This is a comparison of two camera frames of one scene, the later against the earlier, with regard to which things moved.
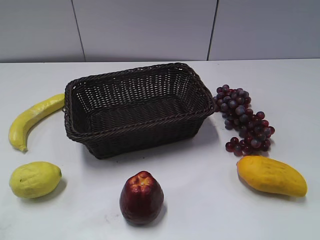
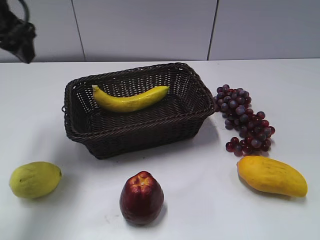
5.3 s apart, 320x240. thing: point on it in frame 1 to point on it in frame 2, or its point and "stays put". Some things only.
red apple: (141, 198) stays put
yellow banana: (24, 121) to (109, 103)
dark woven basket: (135, 111) stays put
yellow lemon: (34, 179) stays put
